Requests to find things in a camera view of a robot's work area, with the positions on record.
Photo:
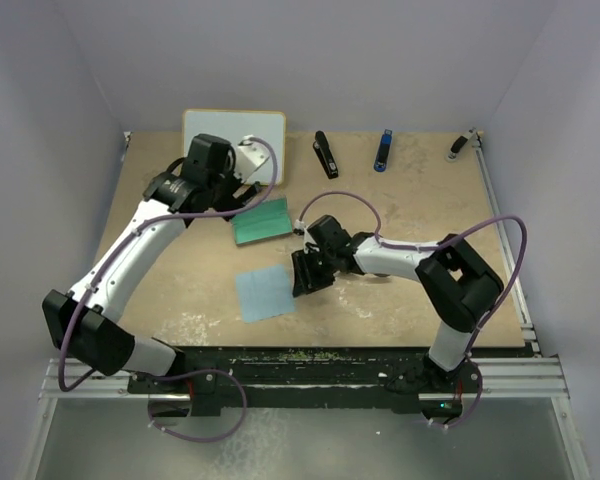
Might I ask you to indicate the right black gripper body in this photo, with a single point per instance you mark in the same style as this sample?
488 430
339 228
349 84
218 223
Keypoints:
317 268

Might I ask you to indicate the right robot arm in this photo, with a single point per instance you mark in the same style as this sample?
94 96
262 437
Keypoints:
460 285

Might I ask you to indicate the black handled tool at corner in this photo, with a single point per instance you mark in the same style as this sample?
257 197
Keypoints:
470 138

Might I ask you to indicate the blue stapler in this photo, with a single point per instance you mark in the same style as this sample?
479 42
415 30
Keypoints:
383 151

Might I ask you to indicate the light blue cleaning cloth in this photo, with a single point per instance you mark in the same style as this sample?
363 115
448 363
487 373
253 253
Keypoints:
264 293

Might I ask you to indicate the small whiteboard yellow frame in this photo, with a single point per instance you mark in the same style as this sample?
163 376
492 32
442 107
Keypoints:
233 125

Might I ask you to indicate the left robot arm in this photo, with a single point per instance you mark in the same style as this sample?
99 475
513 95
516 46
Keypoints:
209 182

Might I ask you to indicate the aluminium rail frame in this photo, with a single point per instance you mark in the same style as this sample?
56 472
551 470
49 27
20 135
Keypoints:
508 373

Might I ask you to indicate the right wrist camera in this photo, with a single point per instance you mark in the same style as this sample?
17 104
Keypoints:
300 229

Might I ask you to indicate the black stapler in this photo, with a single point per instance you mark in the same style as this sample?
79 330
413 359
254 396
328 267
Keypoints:
323 152

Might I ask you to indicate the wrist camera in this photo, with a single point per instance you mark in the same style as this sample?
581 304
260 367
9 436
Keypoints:
300 229
253 162

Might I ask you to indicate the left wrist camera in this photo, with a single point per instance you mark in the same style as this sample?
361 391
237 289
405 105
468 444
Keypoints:
253 162

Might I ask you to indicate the green lined glasses case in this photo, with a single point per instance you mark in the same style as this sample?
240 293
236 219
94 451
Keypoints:
268 220

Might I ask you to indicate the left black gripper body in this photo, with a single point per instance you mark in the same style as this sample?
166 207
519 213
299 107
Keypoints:
222 199

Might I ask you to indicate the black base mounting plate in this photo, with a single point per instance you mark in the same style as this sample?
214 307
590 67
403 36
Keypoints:
399 379

